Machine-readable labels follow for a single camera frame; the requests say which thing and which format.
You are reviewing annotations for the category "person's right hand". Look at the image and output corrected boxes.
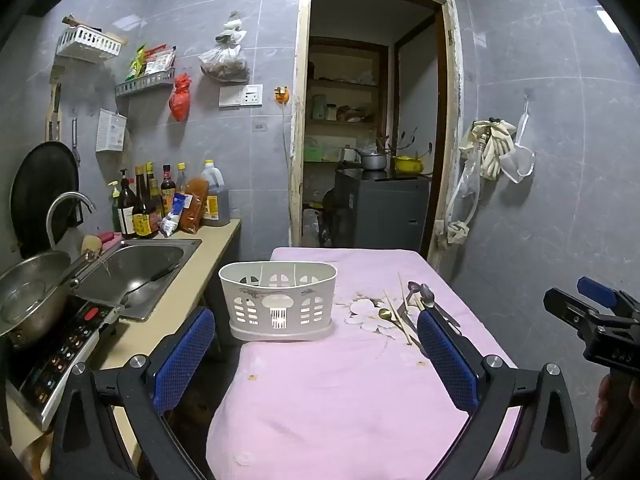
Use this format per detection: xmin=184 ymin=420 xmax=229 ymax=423
xmin=591 ymin=374 xmax=614 ymax=434

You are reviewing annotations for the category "stainless steel pot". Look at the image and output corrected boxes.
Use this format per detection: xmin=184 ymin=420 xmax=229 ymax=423
xmin=0 ymin=250 xmax=97 ymax=350

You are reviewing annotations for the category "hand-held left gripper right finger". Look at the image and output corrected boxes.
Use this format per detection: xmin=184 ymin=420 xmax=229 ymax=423
xmin=416 ymin=309 xmax=583 ymax=480

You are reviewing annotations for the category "grey wall shelf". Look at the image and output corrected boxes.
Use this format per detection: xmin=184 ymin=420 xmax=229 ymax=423
xmin=114 ymin=67 xmax=176 ymax=99

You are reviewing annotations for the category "black round pan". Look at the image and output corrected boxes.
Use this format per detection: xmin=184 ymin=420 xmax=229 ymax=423
xmin=10 ymin=141 xmax=81 ymax=259

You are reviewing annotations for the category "white plastic utensil basket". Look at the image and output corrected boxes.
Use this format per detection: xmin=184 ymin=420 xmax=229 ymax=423
xmin=218 ymin=261 xmax=337 ymax=343

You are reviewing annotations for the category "stainless steel sink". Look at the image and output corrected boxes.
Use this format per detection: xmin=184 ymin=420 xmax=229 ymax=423
xmin=74 ymin=238 xmax=203 ymax=322

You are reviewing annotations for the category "white wall basket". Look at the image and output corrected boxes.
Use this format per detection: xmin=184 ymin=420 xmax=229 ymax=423
xmin=55 ymin=24 xmax=123 ymax=64

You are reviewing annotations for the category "dark vinegar bottle black cap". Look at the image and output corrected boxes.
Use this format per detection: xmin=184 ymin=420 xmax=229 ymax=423
xmin=160 ymin=164 xmax=176 ymax=217

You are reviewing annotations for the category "yellow bowl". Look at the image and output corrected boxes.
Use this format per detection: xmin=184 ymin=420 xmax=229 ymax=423
xmin=393 ymin=154 xmax=425 ymax=174

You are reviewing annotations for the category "clear plastic bag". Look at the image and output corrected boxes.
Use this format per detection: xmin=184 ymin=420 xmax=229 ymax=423
xmin=198 ymin=12 xmax=250 ymax=83

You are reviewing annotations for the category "dark grey cabinet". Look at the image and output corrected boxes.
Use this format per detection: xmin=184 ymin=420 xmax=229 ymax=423
xmin=332 ymin=168 xmax=431 ymax=254

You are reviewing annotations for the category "clear plastic scoop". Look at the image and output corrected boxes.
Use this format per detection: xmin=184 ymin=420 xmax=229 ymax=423
xmin=499 ymin=102 xmax=535 ymax=184

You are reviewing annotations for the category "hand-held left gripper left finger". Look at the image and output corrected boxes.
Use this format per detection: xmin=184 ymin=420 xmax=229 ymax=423
xmin=47 ymin=306 xmax=217 ymax=480

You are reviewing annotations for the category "pink floral table cloth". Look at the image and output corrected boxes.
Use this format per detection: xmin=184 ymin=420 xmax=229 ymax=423
xmin=206 ymin=246 xmax=526 ymax=480

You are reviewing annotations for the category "white wall paper box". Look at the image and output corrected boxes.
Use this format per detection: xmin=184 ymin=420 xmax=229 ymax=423
xmin=95 ymin=108 xmax=128 ymax=154

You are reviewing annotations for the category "green pump bottle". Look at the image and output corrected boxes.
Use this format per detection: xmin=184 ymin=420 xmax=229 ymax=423
xmin=108 ymin=180 xmax=124 ymax=234

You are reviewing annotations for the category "wooden cutting board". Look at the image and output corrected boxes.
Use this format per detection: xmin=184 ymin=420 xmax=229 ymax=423
xmin=45 ymin=82 xmax=64 ymax=142

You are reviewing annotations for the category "wooden door frame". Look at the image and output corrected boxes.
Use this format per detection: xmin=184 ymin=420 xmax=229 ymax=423
xmin=288 ymin=0 xmax=464 ymax=272

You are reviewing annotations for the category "row of seasoning packets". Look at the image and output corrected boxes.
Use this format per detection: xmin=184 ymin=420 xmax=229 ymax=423
xmin=127 ymin=43 xmax=177 ymax=81

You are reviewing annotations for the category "black induction cooker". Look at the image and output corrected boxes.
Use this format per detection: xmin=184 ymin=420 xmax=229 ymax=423
xmin=4 ymin=294 xmax=122 ymax=432

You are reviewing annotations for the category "orange seasoning packet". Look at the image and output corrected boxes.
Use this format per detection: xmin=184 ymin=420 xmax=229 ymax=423
xmin=179 ymin=177 xmax=210 ymax=235

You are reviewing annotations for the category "large clear oil jug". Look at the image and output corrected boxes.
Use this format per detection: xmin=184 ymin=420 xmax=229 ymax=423
xmin=199 ymin=159 xmax=231 ymax=227

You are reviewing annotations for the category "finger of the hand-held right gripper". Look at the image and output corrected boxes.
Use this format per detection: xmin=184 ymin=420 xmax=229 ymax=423
xmin=576 ymin=276 xmax=640 ymax=312
xmin=543 ymin=287 xmax=607 ymax=342

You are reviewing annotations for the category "dark bottle yellow cap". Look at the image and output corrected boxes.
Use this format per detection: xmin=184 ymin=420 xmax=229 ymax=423
xmin=145 ymin=161 xmax=164 ymax=222

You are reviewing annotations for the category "black handled ladle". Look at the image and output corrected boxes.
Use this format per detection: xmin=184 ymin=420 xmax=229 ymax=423
xmin=119 ymin=262 xmax=181 ymax=307

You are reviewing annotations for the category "red plastic bag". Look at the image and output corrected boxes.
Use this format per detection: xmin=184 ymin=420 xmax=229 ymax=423
xmin=168 ymin=73 xmax=193 ymax=122

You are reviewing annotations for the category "wooden shelf unit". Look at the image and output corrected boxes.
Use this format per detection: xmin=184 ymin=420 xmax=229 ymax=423
xmin=303 ymin=37 xmax=389 ymax=207

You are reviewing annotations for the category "white hose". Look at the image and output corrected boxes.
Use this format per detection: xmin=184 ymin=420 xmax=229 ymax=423
xmin=439 ymin=159 xmax=484 ymax=247

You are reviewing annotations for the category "blue white salt packet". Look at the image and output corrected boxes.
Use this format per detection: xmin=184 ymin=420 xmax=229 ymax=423
xmin=158 ymin=193 xmax=189 ymax=238

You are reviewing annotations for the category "small metal pot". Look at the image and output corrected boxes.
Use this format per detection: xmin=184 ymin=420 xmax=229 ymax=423
xmin=355 ymin=148 xmax=389 ymax=171

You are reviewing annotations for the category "chrome faucet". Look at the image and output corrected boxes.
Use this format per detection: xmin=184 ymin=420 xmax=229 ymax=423
xmin=46 ymin=191 xmax=97 ymax=252

